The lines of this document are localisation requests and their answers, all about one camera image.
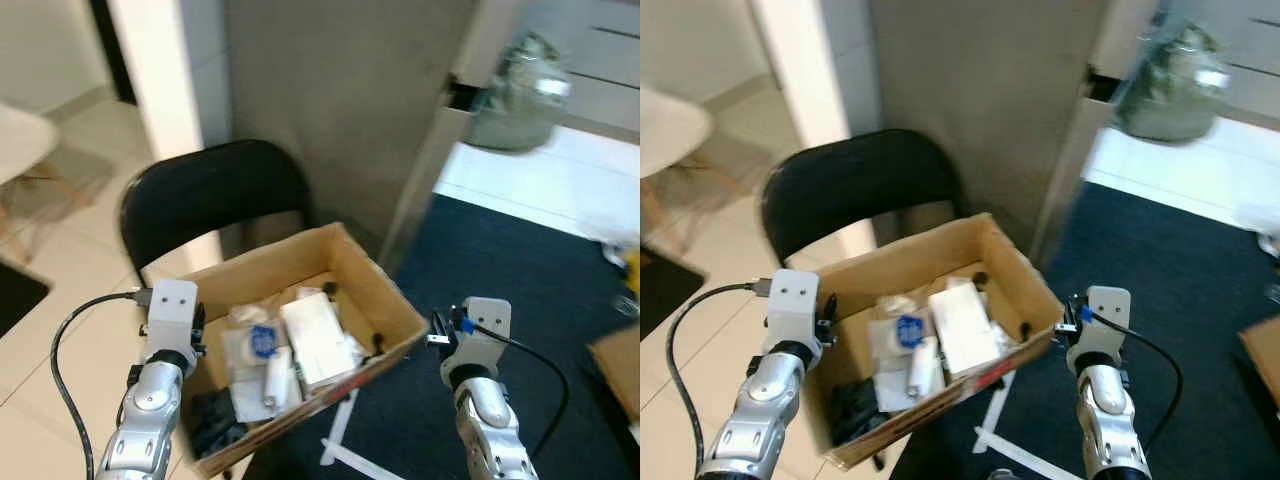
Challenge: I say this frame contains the white foam board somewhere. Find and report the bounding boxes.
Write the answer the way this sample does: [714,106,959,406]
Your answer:
[928,278,1006,376]
[280,290,359,391]

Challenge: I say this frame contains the green rubbish bag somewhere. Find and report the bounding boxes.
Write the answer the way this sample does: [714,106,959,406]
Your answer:
[1115,22,1233,143]
[468,32,573,153]

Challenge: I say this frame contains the white plastic bag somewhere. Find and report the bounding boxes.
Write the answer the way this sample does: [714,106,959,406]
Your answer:
[220,303,301,423]
[868,293,946,413]

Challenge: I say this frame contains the large open cardboard box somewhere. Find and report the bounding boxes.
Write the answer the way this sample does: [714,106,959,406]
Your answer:
[140,222,431,479]
[780,212,1066,471]

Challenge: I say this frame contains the large black floor mat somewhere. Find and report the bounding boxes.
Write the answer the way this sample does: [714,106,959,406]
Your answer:
[890,182,1280,480]
[245,195,641,480]

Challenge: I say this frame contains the black cloth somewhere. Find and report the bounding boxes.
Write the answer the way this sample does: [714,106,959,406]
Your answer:
[828,378,886,448]
[188,388,249,459]

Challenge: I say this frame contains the white plastic tube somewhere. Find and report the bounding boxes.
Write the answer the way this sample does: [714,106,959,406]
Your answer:
[905,335,938,398]
[263,345,293,408]

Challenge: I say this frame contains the white floor tape strip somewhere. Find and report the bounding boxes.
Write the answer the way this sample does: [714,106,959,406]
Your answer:
[322,440,426,480]
[975,430,1061,480]
[975,372,1016,451]
[320,390,359,466]

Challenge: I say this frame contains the black folding chair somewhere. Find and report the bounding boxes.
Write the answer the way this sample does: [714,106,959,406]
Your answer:
[762,128,969,269]
[118,138,313,286]

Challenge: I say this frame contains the small black floor mat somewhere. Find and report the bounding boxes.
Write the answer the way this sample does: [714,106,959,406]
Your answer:
[640,245,706,341]
[0,260,51,341]

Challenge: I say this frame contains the small brown cardboard box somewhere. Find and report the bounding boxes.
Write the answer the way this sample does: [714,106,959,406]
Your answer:
[1240,318,1280,411]
[588,325,641,421]

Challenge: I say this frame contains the stainless steel fridge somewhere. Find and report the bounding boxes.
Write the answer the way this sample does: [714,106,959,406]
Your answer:
[868,0,1166,266]
[222,0,561,271]

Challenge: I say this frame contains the white round table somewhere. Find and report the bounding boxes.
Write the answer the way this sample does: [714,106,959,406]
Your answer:
[0,100,96,251]
[640,85,741,241]

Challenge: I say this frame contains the grey kitchen cabinets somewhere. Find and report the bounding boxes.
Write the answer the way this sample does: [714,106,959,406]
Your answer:
[1165,0,1280,126]
[520,0,641,136]

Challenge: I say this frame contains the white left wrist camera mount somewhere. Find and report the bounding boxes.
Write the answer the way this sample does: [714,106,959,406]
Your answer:
[140,280,201,353]
[767,270,823,346]

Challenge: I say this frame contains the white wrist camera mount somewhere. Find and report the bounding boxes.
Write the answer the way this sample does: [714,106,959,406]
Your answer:
[1070,286,1133,366]
[767,270,823,346]
[445,297,513,371]
[140,280,201,353]

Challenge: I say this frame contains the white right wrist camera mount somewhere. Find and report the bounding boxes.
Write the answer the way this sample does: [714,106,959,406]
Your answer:
[445,297,513,371]
[1070,286,1133,366]

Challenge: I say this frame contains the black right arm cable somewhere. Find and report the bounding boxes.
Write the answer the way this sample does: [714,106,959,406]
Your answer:
[1085,310,1186,453]
[462,320,571,463]

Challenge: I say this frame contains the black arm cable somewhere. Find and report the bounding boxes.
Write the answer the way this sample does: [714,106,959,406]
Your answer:
[50,288,156,480]
[462,320,571,463]
[1085,310,1186,453]
[665,280,776,466]

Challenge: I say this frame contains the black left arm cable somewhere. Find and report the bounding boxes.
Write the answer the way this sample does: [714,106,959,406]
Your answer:
[50,288,156,480]
[665,280,776,466]

